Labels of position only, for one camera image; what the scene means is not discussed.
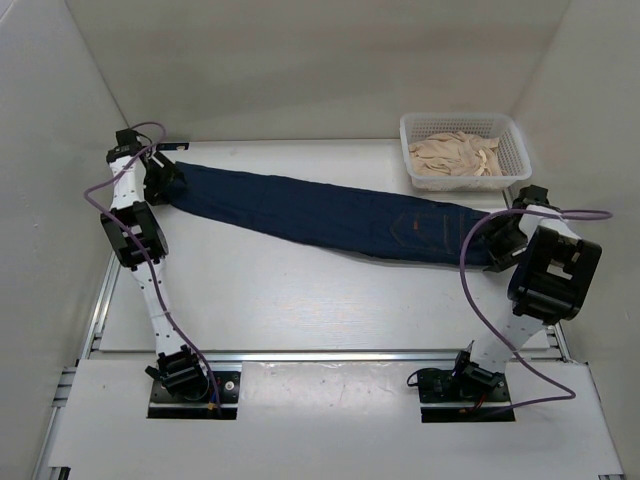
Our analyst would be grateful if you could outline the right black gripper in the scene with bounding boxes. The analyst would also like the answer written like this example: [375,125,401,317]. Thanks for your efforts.
[470,212,529,273]

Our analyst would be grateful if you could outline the dark blue denim trousers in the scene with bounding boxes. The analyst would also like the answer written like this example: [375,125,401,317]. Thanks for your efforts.
[164,163,491,267]

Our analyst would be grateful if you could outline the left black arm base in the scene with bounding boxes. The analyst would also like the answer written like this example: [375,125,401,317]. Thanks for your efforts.
[145,357,242,420]

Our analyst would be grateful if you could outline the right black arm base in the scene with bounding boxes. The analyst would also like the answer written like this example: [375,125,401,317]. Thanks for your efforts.
[406,347,516,424]

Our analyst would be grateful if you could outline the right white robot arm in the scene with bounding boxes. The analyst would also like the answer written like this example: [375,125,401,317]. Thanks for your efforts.
[449,204,611,400]

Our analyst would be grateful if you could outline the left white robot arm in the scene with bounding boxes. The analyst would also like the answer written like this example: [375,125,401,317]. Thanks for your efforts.
[100,136,210,400]

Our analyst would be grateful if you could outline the small dark label sticker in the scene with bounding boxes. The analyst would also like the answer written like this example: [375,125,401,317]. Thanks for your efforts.
[157,142,190,151]

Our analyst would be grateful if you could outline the beige cloth in basket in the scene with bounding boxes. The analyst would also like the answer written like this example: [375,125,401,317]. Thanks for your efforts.
[408,131,503,177]

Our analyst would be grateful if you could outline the white plastic mesh basket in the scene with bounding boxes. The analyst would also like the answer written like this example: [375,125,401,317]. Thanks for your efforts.
[400,113,532,191]

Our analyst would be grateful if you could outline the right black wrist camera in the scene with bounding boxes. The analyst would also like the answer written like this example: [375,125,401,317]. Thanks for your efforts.
[512,185,550,209]

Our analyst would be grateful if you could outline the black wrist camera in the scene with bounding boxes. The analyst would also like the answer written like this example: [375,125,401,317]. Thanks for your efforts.
[512,185,550,209]
[115,128,150,150]

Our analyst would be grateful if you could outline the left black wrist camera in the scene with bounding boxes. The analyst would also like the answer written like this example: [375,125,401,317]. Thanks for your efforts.
[115,128,150,150]

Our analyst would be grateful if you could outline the aluminium front rail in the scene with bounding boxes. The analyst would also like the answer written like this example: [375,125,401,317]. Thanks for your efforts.
[205,350,458,363]

